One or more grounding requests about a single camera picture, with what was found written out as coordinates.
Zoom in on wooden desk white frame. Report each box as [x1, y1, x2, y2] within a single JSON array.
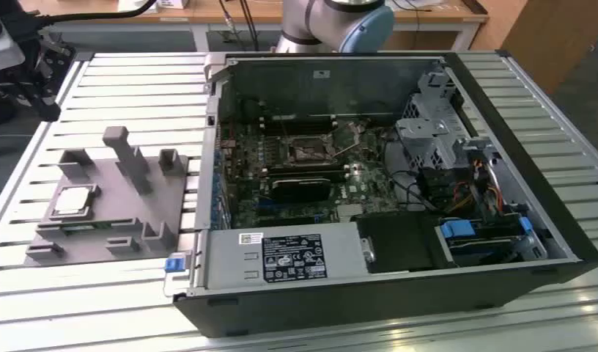
[[34, 0, 490, 52]]

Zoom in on metal locking lever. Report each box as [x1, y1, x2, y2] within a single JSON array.
[[332, 141, 366, 160]]

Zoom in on grey power supply unit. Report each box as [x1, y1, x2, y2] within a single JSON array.
[[199, 222, 376, 290]]

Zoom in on hard disk in blue carrier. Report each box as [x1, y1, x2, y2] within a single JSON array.
[[434, 216, 548, 265]]

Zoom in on silver CPU green edge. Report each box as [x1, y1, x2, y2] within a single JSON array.
[[51, 186, 94, 218]]

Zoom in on CPU socket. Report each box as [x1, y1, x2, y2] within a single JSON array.
[[287, 135, 336, 164]]

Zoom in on coloured wire bundle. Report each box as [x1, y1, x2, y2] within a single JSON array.
[[448, 157, 506, 218]]

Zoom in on grey parts rack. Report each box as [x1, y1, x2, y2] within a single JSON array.
[[23, 126, 190, 267]]

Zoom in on silver metal disk cage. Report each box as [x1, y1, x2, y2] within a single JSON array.
[[394, 71, 471, 172]]

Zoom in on black wire bundle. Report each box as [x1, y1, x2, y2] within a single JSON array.
[[384, 170, 430, 213]]

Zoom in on black graphics card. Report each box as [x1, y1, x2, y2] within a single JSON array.
[[267, 177, 331, 202]]

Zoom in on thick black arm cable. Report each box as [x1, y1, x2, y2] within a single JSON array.
[[34, 0, 163, 23]]

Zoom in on wooden cabinet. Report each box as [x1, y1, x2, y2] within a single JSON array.
[[471, 0, 598, 97]]

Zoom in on black plastic shroud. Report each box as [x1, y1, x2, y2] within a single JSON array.
[[351, 212, 456, 274]]

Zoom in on metal socket cover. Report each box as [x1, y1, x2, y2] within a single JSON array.
[[344, 120, 371, 147]]

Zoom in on green RAM stick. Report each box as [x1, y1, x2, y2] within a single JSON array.
[[58, 219, 134, 232]]

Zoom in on hanging black cables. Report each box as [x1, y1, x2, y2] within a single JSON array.
[[218, 0, 262, 51]]

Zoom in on blue case latch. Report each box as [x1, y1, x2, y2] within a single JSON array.
[[163, 252, 188, 274]]

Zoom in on black open PC case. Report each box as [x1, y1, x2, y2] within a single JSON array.
[[172, 51, 598, 339]]

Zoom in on green motherboard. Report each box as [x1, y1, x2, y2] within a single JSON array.
[[214, 97, 416, 227]]

